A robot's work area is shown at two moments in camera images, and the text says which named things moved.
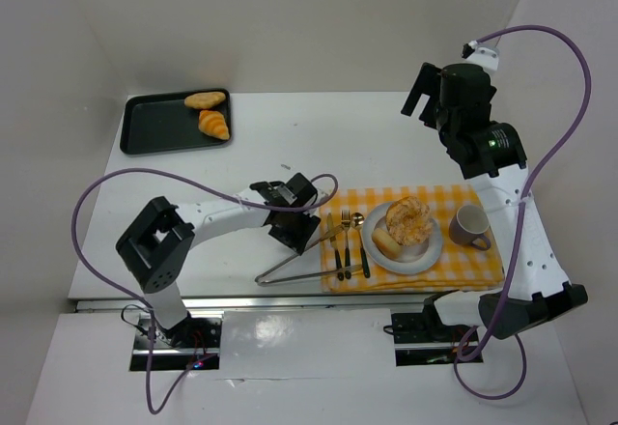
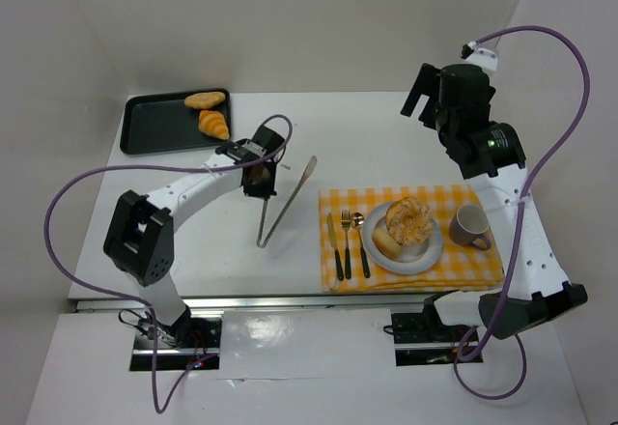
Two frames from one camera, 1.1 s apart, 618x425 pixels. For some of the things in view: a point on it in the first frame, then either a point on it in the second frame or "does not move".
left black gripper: x=297 y=225 to x=259 y=184
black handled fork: x=346 y=221 does not move
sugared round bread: x=407 y=219 does not move
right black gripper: x=430 y=95 does not move
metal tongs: x=260 y=281 to x=307 y=172
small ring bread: x=386 y=242 does not move
